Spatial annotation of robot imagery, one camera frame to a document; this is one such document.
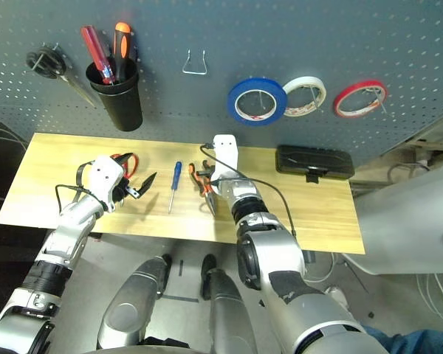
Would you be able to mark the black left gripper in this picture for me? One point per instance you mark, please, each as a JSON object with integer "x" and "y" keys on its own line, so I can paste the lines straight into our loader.
{"x": 122, "y": 191}

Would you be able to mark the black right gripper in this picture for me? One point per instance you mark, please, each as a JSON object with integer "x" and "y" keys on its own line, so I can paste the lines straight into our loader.
{"x": 207, "y": 167}

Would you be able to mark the blue tape roll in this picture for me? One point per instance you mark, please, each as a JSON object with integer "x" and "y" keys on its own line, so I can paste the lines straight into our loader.
{"x": 233, "y": 103}

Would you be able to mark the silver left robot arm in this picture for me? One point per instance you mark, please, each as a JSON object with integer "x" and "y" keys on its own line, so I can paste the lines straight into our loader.
{"x": 66, "y": 228}

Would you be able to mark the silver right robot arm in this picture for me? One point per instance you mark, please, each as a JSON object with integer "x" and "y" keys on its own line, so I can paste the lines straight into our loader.
{"x": 273, "y": 258}

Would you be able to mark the grey perforated pegboard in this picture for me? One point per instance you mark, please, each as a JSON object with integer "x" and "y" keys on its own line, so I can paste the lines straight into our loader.
{"x": 243, "y": 37}

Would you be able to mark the black tool cup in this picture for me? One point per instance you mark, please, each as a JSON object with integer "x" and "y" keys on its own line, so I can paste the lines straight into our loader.
{"x": 122, "y": 107}

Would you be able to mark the silver tape peg hook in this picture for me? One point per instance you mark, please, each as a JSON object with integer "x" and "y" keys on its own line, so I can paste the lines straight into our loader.
{"x": 266, "y": 102}

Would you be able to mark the black plastic tool case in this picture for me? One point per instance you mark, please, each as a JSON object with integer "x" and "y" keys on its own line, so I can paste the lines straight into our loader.
{"x": 317, "y": 160}

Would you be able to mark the white tape roll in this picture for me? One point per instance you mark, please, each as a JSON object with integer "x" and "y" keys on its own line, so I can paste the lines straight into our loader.
{"x": 302, "y": 82}

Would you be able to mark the silver robot left leg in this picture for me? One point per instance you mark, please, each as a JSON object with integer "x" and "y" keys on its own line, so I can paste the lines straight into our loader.
{"x": 129, "y": 306}

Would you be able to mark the silver robot leg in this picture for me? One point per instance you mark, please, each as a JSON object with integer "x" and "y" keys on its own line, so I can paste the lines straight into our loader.
{"x": 129, "y": 306}
{"x": 225, "y": 313}

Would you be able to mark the red tape roll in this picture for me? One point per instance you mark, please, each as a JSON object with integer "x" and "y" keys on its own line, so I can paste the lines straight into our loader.
{"x": 337, "y": 103}

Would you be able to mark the silver scissors peg hook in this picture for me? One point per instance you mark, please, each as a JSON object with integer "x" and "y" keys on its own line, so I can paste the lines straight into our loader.
{"x": 45, "y": 57}

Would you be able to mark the silver robot right leg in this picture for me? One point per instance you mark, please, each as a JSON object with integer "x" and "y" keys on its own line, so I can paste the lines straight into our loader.
{"x": 225, "y": 313}

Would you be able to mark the white sneaker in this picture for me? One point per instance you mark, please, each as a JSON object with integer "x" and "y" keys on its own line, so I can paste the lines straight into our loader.
{"x": 336, "y": 293}

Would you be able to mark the large white machine casing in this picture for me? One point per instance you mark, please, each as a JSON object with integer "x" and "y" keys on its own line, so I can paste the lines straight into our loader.
{"x": 402, "y": 228}

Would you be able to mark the blue jeans leg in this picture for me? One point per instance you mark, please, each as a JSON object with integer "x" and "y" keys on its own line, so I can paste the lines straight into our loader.
{"x": 409, "y": 343}

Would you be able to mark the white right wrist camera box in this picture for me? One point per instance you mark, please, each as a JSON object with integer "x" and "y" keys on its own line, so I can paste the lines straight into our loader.
{"x": 225, "y": 155}

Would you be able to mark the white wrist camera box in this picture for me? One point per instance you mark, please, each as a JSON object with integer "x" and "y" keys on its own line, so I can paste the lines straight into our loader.
{"x": 225, "y": 155}
{"x": 105, "y": 180}

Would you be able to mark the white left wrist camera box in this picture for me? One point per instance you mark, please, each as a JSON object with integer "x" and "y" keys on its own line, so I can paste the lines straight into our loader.
{"x": 105, "y": 180}

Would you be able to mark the aluminium frame post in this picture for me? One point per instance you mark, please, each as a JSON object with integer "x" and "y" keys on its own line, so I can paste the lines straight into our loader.
{"x": 409, "y": 142}

